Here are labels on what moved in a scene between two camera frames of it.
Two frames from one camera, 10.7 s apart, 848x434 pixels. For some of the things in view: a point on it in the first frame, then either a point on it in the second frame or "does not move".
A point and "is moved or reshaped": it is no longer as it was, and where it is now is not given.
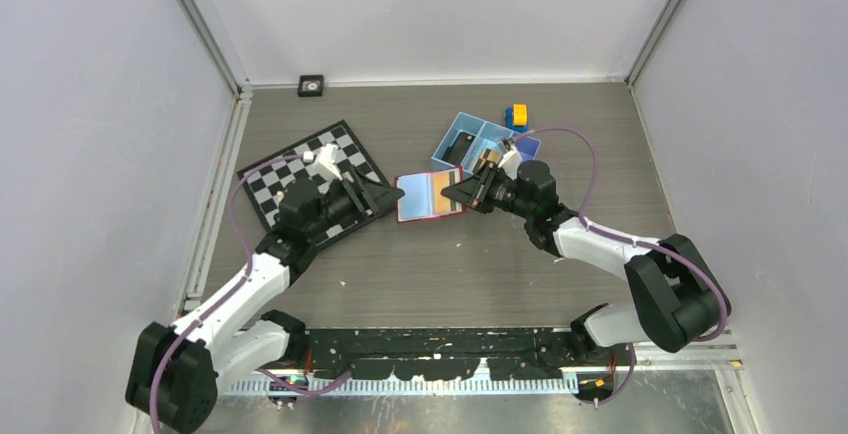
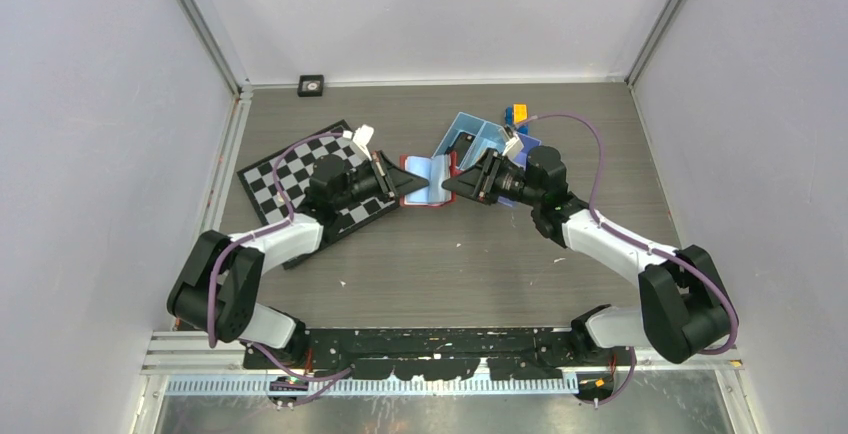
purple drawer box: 527,146 does not move
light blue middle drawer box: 487,138 does not move
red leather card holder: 423,198 is moved or reshaped
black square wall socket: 311,85 does not move
